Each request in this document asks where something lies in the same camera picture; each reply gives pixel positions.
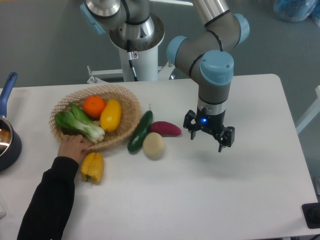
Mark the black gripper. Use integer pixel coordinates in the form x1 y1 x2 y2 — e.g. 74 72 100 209
183 109 235 153

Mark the woven wicker basket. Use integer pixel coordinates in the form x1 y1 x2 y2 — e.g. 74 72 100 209
49 83 141 151

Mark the yellow mango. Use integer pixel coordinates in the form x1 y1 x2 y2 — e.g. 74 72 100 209
99 99 122 132

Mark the black sleeved forearm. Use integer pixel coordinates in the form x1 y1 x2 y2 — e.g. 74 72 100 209
17 156 79 240

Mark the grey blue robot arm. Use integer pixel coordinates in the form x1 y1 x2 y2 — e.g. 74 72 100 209
80 0 250 149

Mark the person's hand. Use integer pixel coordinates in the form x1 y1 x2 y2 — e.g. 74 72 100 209
57 135 93 165

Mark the purple sweet potato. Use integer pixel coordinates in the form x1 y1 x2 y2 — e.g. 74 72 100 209
149 121 182 137

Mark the beige round potato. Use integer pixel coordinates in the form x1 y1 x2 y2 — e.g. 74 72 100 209
142 132 165 160

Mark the green cucumber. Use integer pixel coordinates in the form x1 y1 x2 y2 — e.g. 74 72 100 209
127 109 153 153

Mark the orange fruit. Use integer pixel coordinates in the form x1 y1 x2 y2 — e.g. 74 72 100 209
83 95 106 118

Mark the yellow bell pepper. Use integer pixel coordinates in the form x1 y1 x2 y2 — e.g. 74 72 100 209
80 152 104 184

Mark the black device at edge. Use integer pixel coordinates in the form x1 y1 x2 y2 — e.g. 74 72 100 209
301 202 320 229

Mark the green bok choy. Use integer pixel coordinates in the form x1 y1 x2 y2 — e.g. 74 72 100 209
54 102 105 144

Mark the blue plastic bag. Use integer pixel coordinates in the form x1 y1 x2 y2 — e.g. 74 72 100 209
273 0 320 23

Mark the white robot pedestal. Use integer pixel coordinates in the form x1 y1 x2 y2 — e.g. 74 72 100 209
87 46 176 84

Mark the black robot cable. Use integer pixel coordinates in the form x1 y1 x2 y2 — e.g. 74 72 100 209
126 39 139 82

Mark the white frame bar right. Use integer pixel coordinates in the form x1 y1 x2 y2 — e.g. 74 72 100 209
295 85 320 135

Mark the blue handled saucepan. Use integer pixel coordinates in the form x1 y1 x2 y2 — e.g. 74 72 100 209
0 72 22 171

